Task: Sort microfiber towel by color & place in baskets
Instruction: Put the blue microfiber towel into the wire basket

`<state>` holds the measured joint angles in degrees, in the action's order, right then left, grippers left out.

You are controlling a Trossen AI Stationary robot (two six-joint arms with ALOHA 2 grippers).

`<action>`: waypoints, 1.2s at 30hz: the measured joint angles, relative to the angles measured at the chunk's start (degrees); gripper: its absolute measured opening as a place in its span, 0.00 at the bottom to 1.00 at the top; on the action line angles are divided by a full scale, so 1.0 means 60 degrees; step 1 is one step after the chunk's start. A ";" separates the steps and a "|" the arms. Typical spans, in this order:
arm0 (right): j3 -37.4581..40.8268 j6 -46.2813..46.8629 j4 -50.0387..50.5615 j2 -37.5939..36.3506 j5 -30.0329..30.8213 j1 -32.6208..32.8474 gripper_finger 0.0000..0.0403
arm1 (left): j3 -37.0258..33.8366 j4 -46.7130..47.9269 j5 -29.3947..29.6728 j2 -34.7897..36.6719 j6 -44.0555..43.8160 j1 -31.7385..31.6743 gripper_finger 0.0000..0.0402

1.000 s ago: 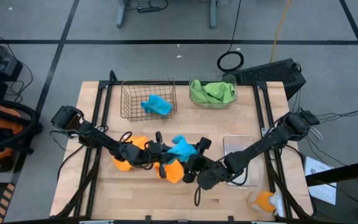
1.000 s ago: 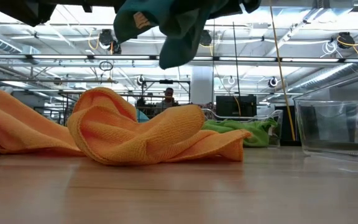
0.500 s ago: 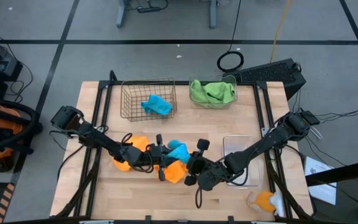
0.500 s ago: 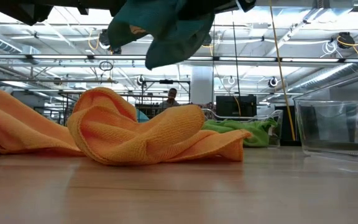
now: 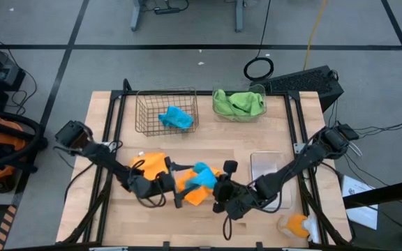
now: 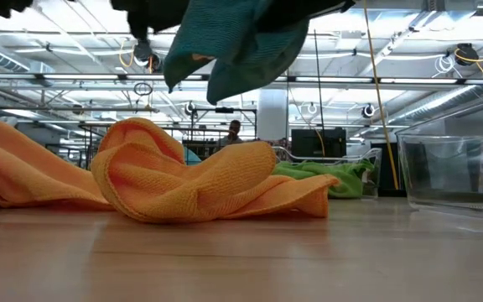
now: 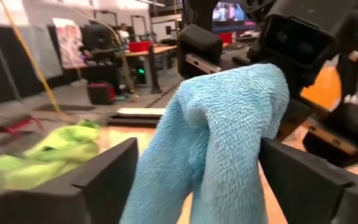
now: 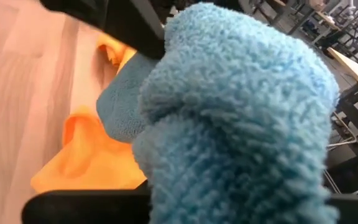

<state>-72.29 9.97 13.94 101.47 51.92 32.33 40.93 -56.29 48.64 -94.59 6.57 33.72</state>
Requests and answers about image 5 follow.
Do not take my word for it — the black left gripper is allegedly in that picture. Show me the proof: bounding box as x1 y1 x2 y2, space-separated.
129 155 194 209

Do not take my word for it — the black computer tower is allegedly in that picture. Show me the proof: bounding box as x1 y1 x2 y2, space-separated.
249 65 345 113

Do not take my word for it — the grey desk leg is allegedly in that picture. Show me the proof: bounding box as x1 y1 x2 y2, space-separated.
130 0 144 32
234 0 246 33

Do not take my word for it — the long clear plastic bin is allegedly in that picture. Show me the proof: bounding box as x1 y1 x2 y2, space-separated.
249 150 295 210

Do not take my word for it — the orange microfiber towel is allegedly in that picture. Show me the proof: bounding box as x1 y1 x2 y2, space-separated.
130 152 170 181
176 167 223 206

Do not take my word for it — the copper wire basket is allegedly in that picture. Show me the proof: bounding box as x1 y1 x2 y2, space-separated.
134 86 200 137

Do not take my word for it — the wide clear plastic bin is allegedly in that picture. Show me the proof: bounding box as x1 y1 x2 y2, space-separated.
211 83 268 123

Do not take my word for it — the black power adapter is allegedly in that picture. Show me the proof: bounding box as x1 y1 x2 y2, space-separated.
336 122 360 141

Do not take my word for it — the black power strip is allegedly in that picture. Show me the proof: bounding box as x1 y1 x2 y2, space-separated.
154 6 183 15

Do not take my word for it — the black coiled cable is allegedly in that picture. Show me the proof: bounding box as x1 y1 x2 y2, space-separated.
243 0 275 82

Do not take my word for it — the black floor cable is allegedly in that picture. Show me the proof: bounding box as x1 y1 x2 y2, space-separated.
52 146 97 203

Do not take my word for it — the black bar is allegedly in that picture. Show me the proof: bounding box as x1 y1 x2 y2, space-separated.
342 176 402 210

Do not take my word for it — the white paper sheet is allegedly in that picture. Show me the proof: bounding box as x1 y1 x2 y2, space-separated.
341 174 379 230

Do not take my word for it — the orange black hazard floor strip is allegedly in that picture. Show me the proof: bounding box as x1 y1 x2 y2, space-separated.
0 204 17 251

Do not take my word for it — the orange spray bottle white nozzle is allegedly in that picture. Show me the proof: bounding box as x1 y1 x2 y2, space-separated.
276 213 322 244

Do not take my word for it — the orange vacuum cleaner black hose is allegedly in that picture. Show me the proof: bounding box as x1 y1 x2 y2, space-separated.
0 109 48 195

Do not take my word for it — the black aluminium table frame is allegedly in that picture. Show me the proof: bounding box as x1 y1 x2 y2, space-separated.
59 78 354 250

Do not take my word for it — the yellow cable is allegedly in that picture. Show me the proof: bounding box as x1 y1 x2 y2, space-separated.
301 0 329 70

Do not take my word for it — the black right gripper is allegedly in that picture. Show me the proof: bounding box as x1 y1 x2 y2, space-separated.
211 160 258 221

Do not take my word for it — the blue microfiber towel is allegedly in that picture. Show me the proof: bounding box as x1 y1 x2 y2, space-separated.
158 105 195 130
186 162 218 191

